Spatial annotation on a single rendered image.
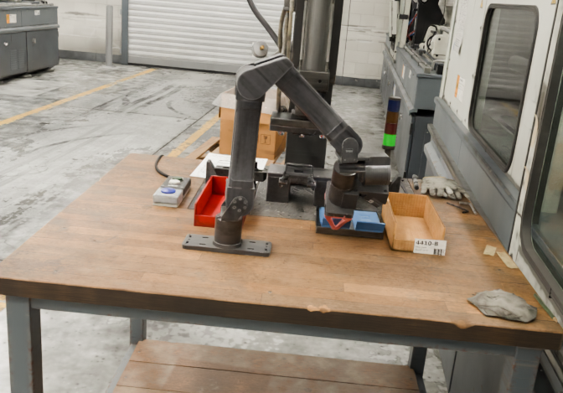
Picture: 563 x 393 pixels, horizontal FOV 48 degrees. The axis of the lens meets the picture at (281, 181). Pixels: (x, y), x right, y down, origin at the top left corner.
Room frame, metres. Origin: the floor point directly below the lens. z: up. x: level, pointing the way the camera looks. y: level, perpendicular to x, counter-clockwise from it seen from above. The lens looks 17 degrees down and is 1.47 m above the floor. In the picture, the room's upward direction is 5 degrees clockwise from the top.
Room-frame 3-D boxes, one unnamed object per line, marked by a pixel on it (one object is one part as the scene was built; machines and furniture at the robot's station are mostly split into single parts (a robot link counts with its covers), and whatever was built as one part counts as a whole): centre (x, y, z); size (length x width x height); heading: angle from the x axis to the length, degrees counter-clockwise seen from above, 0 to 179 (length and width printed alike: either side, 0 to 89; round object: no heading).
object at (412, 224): (1.52, -0.34, 0.93); 0.25 x 0.13 x 0.08; 178
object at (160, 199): (1.60, 0.30, 0.90); 0.07 x 0.07 x 0.06; 88
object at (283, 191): (1.73, -0.06, 0.94); 0.20 x 0.10 x 0.07; 88
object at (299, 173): (1.73, -0.06, 0.98); 0.20 x 0.10 x 0.01; 88
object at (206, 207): (1.57, 0.14, 0.93); 0.25 x 0.12 x 0.06; 178
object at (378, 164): (1.38, -0.18, 1.12); 0.12 x 0.09 x 0.12; 97
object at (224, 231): (1.33, 0.11, 0.94); 0.20 x 0.07 x 0.08; 88
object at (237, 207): (1.34, 0.10, 1.00); 0.09 x 0.06 x 0.06; 7
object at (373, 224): (1.52, -0.23, 0.93); 0.15 x 0.07 x 0.03; 0
